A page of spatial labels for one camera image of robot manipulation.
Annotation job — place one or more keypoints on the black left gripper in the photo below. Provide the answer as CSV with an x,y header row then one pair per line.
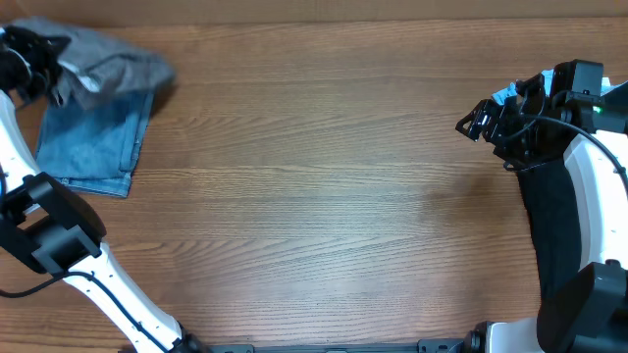
x,y
43,52

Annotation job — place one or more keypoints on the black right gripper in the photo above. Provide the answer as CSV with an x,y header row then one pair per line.
x,y
525,161

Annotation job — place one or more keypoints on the grey shorts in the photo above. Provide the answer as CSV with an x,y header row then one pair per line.
x,y
96,67

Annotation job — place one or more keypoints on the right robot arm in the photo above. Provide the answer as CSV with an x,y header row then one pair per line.
x,y
588,313

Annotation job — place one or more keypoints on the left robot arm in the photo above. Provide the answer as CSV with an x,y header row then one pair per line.
x,y
52,230

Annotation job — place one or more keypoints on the light blue garment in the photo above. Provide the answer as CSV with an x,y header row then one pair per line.
x,y
510,91

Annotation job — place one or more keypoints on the folded blue denim jeans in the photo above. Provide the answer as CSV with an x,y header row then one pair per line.
x,y
94,151

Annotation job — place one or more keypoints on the black garment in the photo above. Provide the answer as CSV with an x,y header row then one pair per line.
x,y
549,199

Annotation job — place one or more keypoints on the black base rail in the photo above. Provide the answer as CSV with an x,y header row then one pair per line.
x,y
333,348

